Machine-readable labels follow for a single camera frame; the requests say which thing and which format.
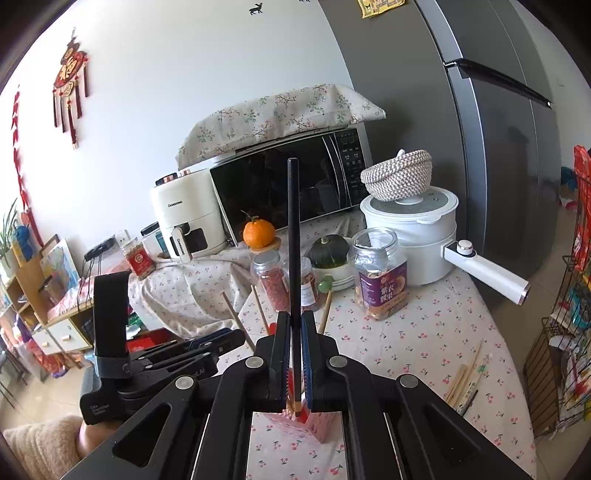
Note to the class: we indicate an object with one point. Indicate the person's left forearm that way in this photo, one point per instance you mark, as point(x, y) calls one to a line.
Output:
point(41, 443)

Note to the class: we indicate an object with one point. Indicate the floral microwave cover cloth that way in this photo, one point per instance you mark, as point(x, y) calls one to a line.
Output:
point(277, 115)

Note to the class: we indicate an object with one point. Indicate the glass jar with dark lid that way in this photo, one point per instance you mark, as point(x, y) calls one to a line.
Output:
point(150, 240)

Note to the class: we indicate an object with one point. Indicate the grey refrigerator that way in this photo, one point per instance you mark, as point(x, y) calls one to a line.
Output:
point(415, 92)

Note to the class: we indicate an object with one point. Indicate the glass jar of red berries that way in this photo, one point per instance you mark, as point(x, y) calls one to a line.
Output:
point(272, 286)

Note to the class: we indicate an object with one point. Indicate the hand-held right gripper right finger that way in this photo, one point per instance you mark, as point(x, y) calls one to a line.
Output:
point(310, 369)

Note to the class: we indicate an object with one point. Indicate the white air fryer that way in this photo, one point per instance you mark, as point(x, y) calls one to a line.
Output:
point(184, 203)

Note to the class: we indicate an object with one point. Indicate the black chopstick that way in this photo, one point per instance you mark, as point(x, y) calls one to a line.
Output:
point(293, 230)

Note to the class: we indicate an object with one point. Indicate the bundle of wooden chopsticks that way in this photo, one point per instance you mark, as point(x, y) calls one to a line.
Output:
point(457, 385)

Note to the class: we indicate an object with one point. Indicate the red label jar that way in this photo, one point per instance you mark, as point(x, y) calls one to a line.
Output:
point(138, 263)

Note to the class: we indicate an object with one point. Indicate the white bowl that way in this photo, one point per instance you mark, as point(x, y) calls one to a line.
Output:
point(341, 277)

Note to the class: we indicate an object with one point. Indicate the red plastic bag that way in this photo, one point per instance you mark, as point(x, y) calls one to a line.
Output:
point(582, 194)

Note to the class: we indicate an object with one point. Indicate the orange fruit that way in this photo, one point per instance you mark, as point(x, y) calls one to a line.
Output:
point(258, 233)

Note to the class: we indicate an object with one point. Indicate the green pumpkin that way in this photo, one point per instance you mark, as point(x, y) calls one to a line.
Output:
point(328, 251)

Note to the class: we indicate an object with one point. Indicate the purple label plastic jar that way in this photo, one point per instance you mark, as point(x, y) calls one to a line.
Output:
point(381, 286)

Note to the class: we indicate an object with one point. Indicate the black power strip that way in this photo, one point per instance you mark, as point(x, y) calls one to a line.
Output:
point(99, 248)

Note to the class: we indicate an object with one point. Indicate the wooden shelf unit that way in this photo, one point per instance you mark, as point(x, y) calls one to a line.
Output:
point(69, 332)

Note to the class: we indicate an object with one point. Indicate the draped small floral cloth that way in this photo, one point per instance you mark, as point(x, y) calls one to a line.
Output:
point(194, 286)

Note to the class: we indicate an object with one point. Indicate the pink plastic utensil holder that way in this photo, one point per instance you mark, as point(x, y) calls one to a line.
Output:
point(325, 424)

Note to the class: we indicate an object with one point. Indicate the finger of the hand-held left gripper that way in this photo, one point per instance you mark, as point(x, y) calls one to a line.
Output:
point(184, 361)
point(217, 334)

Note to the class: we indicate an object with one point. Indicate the red knot wall ornament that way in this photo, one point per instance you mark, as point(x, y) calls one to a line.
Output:
point(69, 69)

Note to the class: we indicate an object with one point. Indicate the black deer wall sticker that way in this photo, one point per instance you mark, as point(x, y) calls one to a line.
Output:
point(253, 9)

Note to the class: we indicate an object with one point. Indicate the red box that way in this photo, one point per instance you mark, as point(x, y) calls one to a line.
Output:
point(147, 344)

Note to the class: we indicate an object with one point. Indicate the framed painting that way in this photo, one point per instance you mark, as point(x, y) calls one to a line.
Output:
point(60, 267)

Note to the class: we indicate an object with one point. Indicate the green potted plant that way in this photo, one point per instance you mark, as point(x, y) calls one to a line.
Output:
point(7, 230)

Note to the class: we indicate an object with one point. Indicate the black microwave oven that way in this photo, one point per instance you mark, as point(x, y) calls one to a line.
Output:
point(258, 184)

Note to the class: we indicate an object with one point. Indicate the yellow paper sheet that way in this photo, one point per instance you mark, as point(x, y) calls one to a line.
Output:
point(381, 7)

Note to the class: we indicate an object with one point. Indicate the small labelled glass jar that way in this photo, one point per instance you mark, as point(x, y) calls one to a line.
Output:
point(309, 290)

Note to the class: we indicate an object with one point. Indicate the white electric cooking pot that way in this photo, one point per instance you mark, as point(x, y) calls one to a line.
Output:
point(415, 249)

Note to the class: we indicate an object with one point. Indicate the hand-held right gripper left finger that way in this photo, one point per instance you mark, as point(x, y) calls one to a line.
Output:
point(279, 369)

